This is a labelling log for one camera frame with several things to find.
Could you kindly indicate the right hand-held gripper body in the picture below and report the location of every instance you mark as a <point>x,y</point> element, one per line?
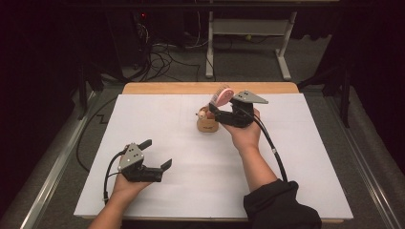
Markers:
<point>238,117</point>

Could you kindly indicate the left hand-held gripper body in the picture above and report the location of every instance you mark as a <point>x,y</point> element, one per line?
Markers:
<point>137,173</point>

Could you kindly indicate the pink hairbrush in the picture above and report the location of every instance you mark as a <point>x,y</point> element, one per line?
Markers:
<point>224,97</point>

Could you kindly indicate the tan bear pen holder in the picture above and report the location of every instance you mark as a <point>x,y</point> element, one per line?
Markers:
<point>207,125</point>

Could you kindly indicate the person's left hand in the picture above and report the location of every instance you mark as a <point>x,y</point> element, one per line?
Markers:
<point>127,189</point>

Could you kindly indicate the person's right hand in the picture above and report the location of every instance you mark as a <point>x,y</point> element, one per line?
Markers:
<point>246,136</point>

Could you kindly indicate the white table cover board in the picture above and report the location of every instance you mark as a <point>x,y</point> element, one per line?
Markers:
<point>159,127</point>

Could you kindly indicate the wooden table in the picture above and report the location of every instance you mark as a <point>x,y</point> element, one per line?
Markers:
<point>159,88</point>

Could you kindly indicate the small yellow-green object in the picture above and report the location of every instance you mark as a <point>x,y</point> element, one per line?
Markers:
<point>248,37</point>

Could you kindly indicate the white metal stand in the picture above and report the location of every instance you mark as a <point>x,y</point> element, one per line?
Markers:
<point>248,27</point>

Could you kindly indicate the black metal stand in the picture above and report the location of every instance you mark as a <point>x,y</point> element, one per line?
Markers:
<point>345,95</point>
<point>83,92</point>

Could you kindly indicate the black sleeve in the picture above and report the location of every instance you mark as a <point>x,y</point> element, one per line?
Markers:
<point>280,206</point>

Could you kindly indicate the dark computer tower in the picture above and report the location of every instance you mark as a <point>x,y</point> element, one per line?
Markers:
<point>127,38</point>

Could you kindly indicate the aluminium floor rail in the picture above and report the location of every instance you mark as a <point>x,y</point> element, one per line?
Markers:
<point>366,178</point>
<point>54,171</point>

